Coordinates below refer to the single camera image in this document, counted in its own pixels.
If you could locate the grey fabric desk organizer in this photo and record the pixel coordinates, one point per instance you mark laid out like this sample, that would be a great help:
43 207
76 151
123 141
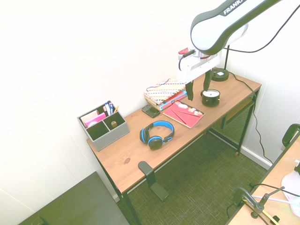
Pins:
112 136

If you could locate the light wooden table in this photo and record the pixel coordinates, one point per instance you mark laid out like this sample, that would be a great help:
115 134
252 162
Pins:
276 187

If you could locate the black alarm clock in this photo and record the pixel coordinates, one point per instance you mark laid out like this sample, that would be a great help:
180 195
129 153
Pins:
210 97

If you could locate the red and blue book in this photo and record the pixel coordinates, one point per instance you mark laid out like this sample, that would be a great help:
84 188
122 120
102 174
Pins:
172 99

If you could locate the black desk lamp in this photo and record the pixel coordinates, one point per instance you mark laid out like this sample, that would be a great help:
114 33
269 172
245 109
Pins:
219 75

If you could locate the orange pencil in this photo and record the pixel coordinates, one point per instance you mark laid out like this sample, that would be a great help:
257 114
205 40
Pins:
115 109

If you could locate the blue and black headphones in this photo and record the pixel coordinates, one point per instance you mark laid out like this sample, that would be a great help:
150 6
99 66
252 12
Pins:
154 143

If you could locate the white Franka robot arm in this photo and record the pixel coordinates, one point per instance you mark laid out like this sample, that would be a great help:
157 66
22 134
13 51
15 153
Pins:
208 30

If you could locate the colourful striped pouch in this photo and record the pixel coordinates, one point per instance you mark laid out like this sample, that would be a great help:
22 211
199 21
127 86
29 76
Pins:
164 90

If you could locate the black phone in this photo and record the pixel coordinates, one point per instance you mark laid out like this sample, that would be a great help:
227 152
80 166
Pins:
151 111

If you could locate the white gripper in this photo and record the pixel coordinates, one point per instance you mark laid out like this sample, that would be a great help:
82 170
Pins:
189 70

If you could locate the pink sticky note pad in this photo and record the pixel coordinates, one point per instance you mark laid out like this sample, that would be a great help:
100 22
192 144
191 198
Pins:
95 118

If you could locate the wooden desk with black frame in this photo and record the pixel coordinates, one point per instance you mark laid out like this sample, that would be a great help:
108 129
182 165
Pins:
131 152

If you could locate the white and blue marker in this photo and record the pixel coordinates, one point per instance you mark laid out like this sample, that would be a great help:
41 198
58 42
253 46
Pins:
107 108
111 107

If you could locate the black metal headphone hanger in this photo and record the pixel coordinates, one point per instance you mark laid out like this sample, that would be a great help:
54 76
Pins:
152 182

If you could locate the beige notepad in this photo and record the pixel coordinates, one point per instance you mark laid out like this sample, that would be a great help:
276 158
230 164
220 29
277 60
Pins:
87 116

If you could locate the black table clamp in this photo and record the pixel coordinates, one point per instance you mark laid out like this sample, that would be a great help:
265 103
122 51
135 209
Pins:
241 195
289 134

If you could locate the small brass cylinder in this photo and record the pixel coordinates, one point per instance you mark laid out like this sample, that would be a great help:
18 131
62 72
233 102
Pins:
114 123

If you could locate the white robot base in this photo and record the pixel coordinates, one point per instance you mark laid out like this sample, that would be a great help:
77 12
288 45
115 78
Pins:
291 180

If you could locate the grey metal stand clamp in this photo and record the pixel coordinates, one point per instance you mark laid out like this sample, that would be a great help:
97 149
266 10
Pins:
260 205

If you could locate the red booklet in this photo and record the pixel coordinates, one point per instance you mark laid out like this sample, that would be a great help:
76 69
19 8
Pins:
184 113

